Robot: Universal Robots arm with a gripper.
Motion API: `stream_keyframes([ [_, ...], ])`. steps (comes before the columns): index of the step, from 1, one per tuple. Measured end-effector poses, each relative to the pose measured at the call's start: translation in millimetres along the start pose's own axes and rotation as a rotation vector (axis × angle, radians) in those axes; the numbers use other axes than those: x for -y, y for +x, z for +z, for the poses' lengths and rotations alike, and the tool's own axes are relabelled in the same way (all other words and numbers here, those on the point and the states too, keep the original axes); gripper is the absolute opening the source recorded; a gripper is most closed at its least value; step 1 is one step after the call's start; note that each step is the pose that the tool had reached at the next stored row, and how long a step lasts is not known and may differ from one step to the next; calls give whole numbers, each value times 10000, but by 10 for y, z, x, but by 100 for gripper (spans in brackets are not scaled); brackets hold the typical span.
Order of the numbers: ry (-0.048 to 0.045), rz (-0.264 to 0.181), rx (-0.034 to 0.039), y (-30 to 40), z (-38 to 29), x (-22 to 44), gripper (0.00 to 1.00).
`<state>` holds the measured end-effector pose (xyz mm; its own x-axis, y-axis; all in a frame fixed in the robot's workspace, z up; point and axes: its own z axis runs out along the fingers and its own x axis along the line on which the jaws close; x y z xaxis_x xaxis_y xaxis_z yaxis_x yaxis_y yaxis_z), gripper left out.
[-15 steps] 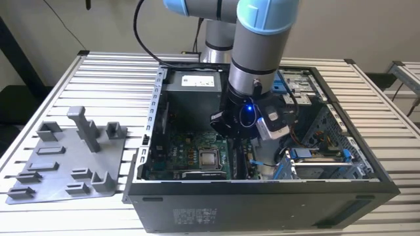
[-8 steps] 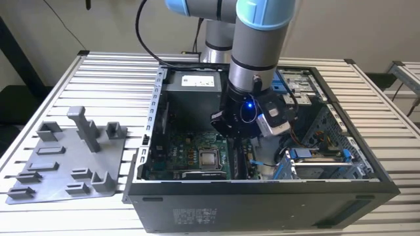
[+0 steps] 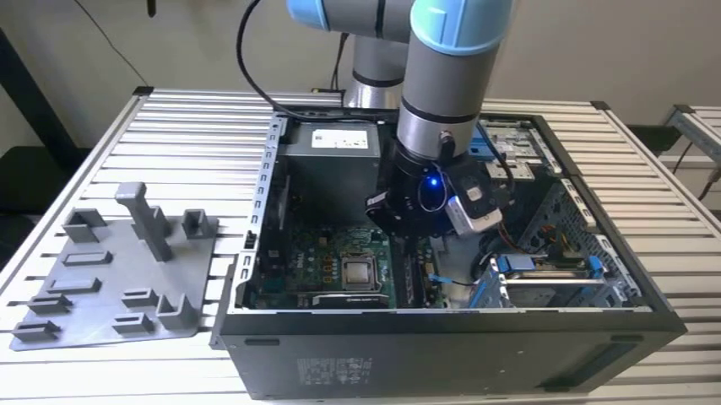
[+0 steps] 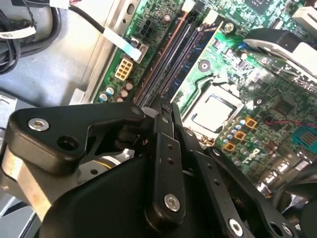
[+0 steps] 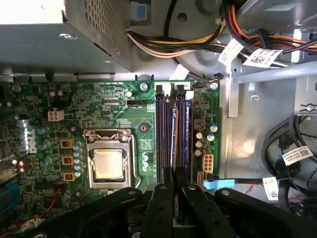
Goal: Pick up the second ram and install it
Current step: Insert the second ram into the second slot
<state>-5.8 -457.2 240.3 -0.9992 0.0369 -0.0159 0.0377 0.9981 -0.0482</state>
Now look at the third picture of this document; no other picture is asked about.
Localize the grey power supply unit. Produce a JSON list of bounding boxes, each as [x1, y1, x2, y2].
[[277, 121, 395, 225]]

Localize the blue disk carrier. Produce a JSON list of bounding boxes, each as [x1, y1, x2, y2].
[[467, 121, 492, 164], [488, 254, 608, 309]]

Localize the green motherboard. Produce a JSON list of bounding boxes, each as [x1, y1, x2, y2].
[[247, 223, 447, 311]]

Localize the silver CPU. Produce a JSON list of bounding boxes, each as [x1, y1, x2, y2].
[[343, 261, 376, 289]]

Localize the black case fan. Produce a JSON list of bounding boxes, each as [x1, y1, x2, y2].
[[261, 168, 295, 275]]

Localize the black graphics card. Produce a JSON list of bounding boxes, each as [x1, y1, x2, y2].
[[305, 293, 392, 310]]

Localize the black open PC case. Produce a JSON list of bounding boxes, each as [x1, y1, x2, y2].
[[208, 104, 689, 401]]

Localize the grey parts rack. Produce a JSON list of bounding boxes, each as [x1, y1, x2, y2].
[[9, 181, 221, 352]]

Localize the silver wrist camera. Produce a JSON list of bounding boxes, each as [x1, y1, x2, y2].
[[443, 168, 503, 237]]

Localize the black camera cable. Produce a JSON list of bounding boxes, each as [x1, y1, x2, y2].
[[487, 138, 518, 200]]

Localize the yellow black drive wires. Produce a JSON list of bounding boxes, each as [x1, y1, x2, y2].
[[538, 224, 571, 255]]

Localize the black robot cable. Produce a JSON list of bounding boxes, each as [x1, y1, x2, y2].
[[235, 0, 395, 122]]

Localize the black slanted post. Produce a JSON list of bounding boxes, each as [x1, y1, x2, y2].
[[0, 27, 80, 161]]

